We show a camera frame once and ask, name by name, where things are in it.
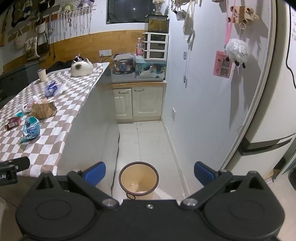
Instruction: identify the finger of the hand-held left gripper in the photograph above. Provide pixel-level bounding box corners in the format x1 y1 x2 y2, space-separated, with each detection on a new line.
10 157 31 173

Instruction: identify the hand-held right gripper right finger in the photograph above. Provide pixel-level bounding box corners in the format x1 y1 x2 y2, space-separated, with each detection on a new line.
180 161 269 210

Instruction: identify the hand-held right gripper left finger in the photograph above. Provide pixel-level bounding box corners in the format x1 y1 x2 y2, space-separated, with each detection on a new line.
35 161 119 210

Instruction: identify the yellow bin with brown rim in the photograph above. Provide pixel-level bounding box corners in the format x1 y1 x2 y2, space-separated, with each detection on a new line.
119 161 159 200

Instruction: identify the brown cardboard piece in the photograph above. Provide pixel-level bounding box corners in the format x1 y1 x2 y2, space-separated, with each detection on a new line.
30 98 57 119

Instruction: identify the white plastic bag red print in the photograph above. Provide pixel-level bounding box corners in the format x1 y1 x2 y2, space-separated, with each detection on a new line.
23 95 40 113

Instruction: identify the dark blue plastic wrapper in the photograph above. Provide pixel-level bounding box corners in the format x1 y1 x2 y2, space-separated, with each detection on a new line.
44 81 71 97

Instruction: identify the light blue plastic bag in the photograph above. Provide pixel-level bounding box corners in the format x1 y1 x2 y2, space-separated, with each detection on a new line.
20 116 41 142

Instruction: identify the red packet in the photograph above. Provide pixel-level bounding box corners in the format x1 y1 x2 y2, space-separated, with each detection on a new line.
5 116 22 131

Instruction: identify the white kitchen island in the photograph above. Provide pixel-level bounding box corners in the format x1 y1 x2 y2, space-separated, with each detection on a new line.
56 62 120 202

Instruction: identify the teal and clear wrapper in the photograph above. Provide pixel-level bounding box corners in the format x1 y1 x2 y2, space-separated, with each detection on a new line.
14 104 28 120

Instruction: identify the brown checkered tablecloth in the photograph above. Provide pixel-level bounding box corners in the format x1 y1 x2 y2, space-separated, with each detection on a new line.
0 62 110 178

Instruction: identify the grey cabinet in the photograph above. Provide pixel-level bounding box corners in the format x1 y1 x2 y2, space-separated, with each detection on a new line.
0 60 39 103

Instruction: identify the cream base cabinet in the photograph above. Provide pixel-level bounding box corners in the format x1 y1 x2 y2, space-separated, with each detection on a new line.
112 83 167 121

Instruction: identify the white cup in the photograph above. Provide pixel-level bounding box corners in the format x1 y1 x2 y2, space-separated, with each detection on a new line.
37 69 48 82

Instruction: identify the white refrigerator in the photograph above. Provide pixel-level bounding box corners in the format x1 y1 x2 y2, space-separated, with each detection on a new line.
221 0 296 184

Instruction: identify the grey sink basin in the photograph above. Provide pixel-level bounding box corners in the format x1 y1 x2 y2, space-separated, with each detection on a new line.
112 67 167 84

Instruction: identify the white cat-shaped ceramic jar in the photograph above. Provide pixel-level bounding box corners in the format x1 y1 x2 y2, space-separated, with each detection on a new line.
70 58 93 77

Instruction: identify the pink card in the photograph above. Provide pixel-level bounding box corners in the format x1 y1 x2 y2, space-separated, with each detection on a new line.
212 50 233 79

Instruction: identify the dish rack with dishes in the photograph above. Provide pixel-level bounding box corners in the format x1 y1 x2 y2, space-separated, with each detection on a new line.
112 54 136 75

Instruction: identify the beige printed tote bag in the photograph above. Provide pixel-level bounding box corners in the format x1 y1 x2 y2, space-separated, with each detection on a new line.
24 23 40 61

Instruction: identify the black and white hanging bag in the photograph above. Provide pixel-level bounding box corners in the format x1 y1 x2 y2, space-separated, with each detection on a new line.
35 16 51 56

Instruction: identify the white sheep plush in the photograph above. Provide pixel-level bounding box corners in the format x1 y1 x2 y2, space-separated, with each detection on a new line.
225 38 249 69

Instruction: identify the white drawer unit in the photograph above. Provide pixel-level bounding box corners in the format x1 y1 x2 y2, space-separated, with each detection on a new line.
142 32 169 60

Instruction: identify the black framed glass tank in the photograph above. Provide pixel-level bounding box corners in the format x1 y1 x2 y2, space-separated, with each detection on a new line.
145 14 170 34

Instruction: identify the wooden key holder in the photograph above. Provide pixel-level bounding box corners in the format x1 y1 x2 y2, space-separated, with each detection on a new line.
230 6 260 24

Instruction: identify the dark window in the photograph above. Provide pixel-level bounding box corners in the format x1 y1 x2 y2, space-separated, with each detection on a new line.
106 0 154 24

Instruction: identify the vase with flowers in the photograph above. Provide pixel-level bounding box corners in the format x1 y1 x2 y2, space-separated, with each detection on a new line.
152 0 166 16

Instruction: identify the black floor cable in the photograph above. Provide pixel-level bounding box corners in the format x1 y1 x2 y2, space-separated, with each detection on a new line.
110 133 121 198

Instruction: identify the pink lanyard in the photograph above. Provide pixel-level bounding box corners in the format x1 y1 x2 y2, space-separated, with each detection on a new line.
223 0 238 51

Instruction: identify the white wire wall rack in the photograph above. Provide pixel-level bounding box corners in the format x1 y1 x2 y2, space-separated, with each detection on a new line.
56 6 96 39

